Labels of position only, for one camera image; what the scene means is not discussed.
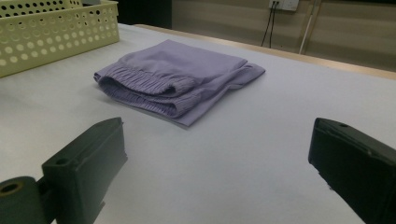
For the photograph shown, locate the white table cover sheet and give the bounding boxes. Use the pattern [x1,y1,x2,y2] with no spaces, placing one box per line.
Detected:
[0,22,396,224]

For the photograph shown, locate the light vertical wall post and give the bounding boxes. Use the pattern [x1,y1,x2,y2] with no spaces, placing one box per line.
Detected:
[298,0,325,56]

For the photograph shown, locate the light wooden table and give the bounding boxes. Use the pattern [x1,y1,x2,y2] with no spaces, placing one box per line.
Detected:
[134,23,396,81]

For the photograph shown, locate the pale yellow perforated basket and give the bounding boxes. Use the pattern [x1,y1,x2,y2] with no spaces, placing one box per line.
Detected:
[0,0,120,78]

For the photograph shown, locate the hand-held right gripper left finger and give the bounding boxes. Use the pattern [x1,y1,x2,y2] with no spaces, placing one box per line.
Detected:
[41,117,129,224]

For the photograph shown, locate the white wall socket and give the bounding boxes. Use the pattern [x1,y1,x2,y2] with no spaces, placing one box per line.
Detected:
[268,0,300,12]

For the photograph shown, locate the black power cable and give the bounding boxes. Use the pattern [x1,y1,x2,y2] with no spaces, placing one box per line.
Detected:
[261,2,275,49]
[269,2,278,49]

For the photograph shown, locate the purple pants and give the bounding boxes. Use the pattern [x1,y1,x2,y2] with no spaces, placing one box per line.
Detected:
[92,38,266,128]

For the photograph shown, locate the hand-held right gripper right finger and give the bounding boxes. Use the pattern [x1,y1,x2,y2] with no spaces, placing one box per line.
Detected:
[307,117,396,224]

